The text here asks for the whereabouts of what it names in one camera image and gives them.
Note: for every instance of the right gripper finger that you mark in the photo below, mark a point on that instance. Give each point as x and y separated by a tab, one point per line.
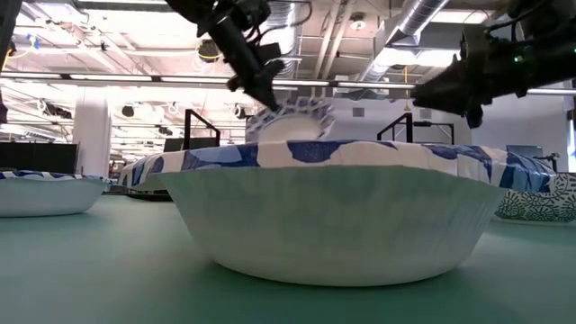
445	92
475	118

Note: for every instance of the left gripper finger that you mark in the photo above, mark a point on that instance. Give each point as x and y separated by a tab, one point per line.
243	58
272	74

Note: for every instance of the blue-patterned white paper bowl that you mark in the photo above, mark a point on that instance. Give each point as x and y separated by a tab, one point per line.
45	198
292	128
337	225

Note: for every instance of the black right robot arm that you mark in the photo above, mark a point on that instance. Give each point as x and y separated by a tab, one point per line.
553	58

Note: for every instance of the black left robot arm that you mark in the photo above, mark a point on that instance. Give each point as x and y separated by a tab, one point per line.
8	22

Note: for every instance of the wooden shelf with black legs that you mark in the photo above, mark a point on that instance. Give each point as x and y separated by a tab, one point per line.
409	130

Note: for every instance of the teal screen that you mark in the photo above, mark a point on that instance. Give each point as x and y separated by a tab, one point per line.
524	152

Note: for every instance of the red-inside patterned ceramic bowl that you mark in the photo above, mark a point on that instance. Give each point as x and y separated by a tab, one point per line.
540	202

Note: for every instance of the white round column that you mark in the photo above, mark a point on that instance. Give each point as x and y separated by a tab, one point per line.
92	135

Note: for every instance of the black partition panel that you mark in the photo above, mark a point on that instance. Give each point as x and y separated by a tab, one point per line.
40	157

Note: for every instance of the silver ventilation duct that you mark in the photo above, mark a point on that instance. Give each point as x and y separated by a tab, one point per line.
414	18

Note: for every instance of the linear light rail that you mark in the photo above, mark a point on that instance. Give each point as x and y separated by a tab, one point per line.
360	84

